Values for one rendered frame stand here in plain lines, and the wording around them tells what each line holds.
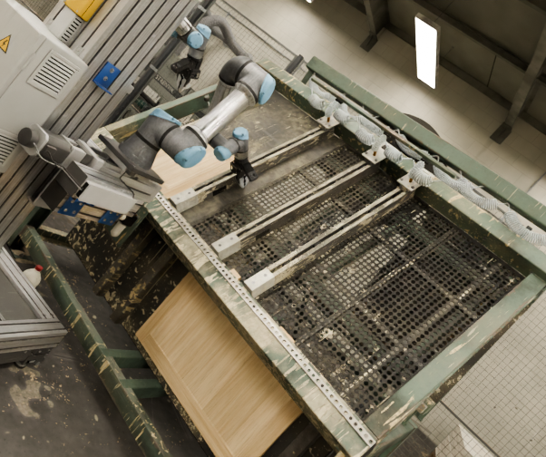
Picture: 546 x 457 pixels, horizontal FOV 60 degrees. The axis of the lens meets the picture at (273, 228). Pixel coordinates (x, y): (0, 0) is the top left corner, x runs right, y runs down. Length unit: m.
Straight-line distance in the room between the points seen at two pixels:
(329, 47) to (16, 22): 7.02
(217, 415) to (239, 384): 0.18
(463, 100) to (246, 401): 6.30
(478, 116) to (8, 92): 6.79
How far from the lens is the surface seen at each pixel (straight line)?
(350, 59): 8.23
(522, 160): 7.58
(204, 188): 2.46
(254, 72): 2.03
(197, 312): 2.43
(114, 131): 2.96
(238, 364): 2.28
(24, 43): 1.65
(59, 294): 2.77
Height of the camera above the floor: 1.38
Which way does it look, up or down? 6 degrees down
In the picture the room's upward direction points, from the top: 41 degrees clockwise
